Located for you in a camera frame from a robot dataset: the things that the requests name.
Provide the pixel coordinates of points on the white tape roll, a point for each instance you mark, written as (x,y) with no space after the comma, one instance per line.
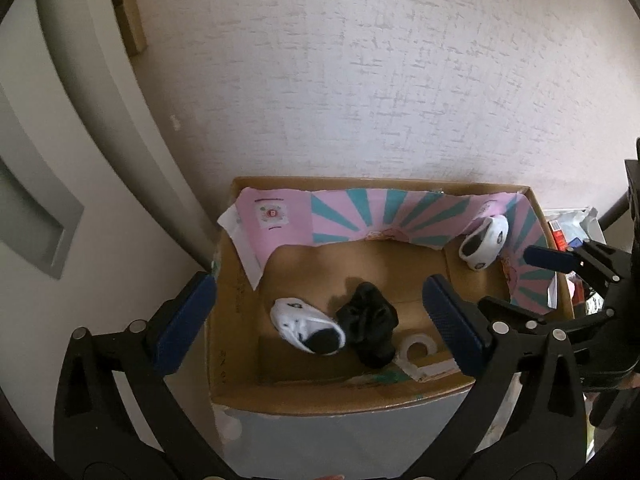
(405,355)

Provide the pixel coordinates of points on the brown cardboard box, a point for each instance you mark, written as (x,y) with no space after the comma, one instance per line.
(380,257)

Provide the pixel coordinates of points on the red white packet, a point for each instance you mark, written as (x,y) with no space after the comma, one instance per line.
(557,232)

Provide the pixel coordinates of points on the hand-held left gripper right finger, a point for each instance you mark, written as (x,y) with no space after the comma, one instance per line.
(452,330)

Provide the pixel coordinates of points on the wooden frame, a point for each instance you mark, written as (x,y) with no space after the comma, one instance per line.
(127,10)

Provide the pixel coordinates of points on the white sock with black toe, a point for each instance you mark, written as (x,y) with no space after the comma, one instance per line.
(292,320)

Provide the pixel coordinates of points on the white patterned sock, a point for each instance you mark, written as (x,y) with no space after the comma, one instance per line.
(492,235)

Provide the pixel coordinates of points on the white door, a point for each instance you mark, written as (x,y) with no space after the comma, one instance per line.
(30,160)

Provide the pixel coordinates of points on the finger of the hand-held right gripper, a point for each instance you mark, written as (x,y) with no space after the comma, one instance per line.
(547,259)
(520,312)

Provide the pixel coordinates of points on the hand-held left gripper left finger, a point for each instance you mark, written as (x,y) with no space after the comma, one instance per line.
(185,320)

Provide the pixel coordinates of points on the pink teal striped paper lining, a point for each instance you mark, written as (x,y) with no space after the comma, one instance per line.
(350,215)

